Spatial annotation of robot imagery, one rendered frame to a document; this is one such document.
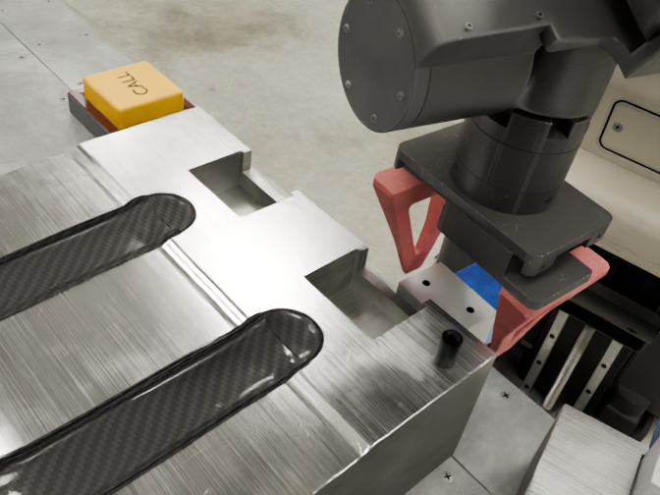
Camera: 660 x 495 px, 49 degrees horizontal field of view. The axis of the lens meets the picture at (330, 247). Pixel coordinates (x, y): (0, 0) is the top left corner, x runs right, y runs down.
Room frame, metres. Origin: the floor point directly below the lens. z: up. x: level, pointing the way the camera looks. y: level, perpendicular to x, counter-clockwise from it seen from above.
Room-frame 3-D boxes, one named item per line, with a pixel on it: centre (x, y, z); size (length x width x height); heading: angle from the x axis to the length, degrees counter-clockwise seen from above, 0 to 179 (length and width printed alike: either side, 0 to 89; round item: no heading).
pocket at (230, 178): (0.34, 0.06, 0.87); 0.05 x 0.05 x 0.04; 48
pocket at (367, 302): (0.27, -0.02, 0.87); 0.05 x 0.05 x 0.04; 48
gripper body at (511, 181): (0.32, -0.08, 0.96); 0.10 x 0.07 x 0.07; 44
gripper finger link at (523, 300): (0.30, -0.10, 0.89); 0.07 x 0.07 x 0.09; 44
